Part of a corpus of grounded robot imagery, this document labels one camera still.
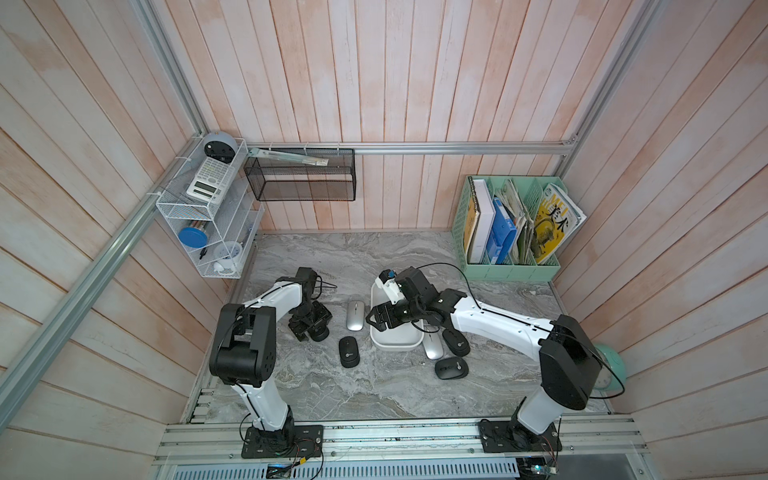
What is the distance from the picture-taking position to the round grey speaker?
816 millimetres

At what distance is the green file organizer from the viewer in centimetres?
95

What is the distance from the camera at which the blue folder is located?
0.94m

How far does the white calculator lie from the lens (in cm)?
75

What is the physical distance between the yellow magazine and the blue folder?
0.47 feet

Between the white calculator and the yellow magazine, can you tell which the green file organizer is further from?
the white calculator

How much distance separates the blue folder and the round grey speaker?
2.66ft

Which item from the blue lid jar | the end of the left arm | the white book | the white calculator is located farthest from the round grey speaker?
the white book

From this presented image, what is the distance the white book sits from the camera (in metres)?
0.93

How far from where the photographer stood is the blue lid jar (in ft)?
2.55
